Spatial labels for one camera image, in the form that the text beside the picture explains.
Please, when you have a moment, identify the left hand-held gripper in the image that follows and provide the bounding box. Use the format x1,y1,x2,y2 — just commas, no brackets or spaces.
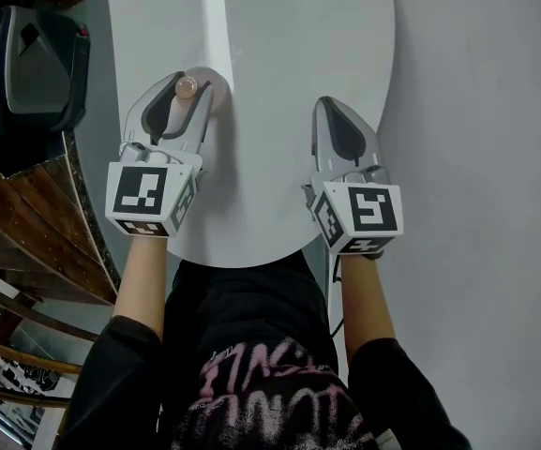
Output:
104,70,214,239

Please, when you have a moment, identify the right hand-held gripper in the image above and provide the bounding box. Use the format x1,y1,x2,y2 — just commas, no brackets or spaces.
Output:
301,95,405,261

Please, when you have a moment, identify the small pink round object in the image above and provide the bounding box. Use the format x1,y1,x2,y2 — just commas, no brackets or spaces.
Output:
166,65,230,136

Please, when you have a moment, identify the person's left forearm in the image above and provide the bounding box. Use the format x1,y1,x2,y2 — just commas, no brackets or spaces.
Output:
112,233,169,345

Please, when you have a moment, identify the person's right forearm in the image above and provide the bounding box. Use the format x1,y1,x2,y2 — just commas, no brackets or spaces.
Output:
338,252,396,359

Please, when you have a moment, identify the white kidney-shaped table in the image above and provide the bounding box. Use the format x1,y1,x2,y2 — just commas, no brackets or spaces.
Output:
102,0,398,269

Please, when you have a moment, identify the black grey machine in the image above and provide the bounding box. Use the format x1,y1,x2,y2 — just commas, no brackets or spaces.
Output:
0,4,91,143

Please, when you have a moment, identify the black printed sweatshirt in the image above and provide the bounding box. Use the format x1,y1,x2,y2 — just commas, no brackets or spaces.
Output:
58,250,473,450

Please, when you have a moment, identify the black white printed poster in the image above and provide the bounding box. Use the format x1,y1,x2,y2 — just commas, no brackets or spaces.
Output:
0,352,61,400

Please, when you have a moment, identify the black cable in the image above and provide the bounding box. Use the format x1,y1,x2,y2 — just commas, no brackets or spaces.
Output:
327,254,347,338

